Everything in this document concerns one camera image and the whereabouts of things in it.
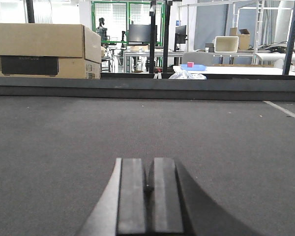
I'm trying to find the black computer monitor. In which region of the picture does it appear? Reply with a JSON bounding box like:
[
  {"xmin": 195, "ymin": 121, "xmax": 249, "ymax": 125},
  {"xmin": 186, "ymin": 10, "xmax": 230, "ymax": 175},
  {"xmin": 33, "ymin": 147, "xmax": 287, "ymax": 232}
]
[{"xmin": 127, "ymin": 24, "xmax": 151, "ymax": 45}]

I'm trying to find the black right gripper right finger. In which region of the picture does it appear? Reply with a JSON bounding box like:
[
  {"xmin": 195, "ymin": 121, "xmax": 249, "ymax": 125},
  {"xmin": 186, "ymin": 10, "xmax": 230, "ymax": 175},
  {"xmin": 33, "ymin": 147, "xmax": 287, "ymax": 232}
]
[{"xmin": 149, "ymin": 157, "xmax": 260, "ymax": 236}]

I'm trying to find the large cardboard box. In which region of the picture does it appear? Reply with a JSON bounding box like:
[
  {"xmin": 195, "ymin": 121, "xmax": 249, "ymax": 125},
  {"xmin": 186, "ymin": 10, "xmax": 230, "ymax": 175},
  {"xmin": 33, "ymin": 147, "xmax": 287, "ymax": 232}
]
[{"xmin": 0, "ymin": 23, "xmax": 101, "ymax": 79}]

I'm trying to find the white plastic storage bin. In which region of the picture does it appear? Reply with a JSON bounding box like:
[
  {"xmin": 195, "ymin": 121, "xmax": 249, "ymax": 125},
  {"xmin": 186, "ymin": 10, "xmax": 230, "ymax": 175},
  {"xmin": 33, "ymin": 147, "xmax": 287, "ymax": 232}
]
[{"xmin": 214, "ymin": 36, "xmax": 239, "ymax": 53}]

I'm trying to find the blue tray with pink cube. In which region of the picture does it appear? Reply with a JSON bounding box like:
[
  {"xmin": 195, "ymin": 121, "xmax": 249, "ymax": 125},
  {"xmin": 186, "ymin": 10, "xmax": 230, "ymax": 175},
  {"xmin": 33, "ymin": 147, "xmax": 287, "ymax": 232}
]
[{"xmin": 180, "ymin": 62, "xmax": 207, "ymax": 71}]

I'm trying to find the dark grey table mat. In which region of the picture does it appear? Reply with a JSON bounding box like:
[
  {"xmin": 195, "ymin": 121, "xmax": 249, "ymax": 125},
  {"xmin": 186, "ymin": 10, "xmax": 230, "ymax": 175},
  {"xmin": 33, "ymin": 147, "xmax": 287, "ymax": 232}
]
[{"xmin": 0, "ymin": 96, "xmax": 295, "ymax": 236}]

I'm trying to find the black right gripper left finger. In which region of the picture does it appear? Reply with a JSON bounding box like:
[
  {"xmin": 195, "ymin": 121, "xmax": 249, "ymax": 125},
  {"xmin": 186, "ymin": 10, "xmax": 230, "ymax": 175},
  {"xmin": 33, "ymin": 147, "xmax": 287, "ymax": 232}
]
[{"xmin": 76, "ymin": 158, "xmax": 147, "ymax": 236}]

